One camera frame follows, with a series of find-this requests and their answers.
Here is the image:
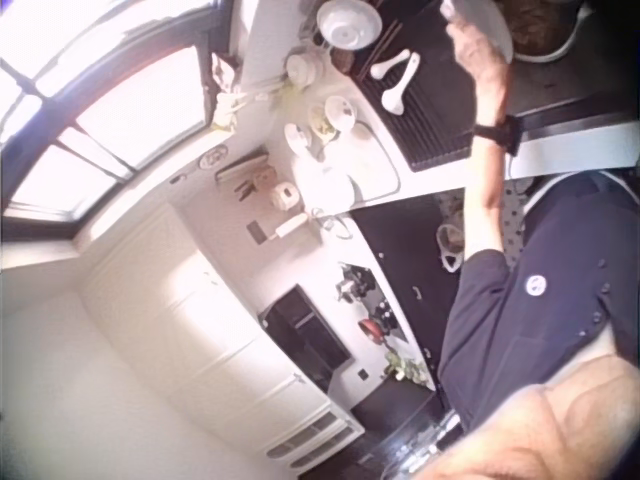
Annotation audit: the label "black ribbed draining mat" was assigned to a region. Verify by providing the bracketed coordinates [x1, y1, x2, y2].
[349, 0, 482, 174]

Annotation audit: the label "black stove with utensils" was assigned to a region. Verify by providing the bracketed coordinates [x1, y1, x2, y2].
[333, 259, 375, 305]

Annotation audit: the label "dark base cabinet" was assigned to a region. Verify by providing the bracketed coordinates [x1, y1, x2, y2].
[348, 193, 472, 397]

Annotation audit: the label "dark framed window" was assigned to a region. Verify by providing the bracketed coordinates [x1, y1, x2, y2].
[0, 0, 229, 239]

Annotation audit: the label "beige small appliance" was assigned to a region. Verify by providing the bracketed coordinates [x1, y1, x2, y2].
[269, 182, 302, 212]

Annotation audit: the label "large white bowl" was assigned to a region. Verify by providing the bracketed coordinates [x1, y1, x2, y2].
[315, 0, 384, 51]

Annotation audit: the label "white plate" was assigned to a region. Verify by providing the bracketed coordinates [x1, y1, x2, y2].
[439, 0, 516, 65]

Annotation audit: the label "wooden knife block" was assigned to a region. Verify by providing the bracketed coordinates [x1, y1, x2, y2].
[233, 164, 279, 202]

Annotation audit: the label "white ceramic spoon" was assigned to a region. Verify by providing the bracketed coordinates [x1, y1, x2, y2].
[368, 49, 412, 82]
[380, 52, 422, 115]

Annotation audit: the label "small white bowl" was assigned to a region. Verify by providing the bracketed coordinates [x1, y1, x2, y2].
[323, 94, 358, 134]

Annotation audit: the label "white paper roll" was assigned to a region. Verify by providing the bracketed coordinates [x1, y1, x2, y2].
[266, 212, 310, 245]

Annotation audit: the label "white cabinets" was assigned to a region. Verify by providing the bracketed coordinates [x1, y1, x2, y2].
[78, 199, 367, 475]

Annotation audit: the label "yellow hanging cloth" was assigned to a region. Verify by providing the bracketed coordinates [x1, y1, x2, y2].
[208, 49, 247, 134]

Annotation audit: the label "green plant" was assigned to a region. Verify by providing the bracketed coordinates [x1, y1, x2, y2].
[381, 348, 430, 387]

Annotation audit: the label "brown chopsticks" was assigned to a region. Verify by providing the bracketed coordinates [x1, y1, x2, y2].
[355, 18, 405, 80]

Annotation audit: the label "black built-in oven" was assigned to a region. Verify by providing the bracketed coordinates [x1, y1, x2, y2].
[257, 283, 354, 397]

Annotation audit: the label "bowl with green food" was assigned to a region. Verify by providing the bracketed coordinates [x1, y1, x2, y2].
[306, 102, 337, 137]

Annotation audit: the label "black cooktop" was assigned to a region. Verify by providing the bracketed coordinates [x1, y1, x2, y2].
[504, 47, 640, 132]

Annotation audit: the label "person's left hand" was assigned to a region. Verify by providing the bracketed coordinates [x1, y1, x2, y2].
[444, 19, 514, 129]

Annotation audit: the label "white cup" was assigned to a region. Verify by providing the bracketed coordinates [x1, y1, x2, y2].
[283, 122, 314, 155]

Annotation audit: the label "red pot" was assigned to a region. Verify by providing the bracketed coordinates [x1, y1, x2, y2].
[358, 317, 390, 347]

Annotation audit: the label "white sink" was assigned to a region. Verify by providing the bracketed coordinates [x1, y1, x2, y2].
[279, 69, 402, 214]

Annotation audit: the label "dotted floor mat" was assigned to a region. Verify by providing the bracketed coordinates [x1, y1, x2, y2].
[498, 175, 539, 266]

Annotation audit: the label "white pot with brown food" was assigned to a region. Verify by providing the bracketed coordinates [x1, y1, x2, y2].
[508, 0, 595, 64]

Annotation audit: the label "round wall plate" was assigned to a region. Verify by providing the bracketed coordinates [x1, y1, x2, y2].
[196, 144, 230, 172]

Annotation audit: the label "large white dish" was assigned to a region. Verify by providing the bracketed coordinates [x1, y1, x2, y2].
[291, 153, 363, 212]

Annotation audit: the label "black wrist band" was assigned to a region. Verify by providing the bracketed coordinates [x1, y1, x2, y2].
[472, 114, 524, 157]

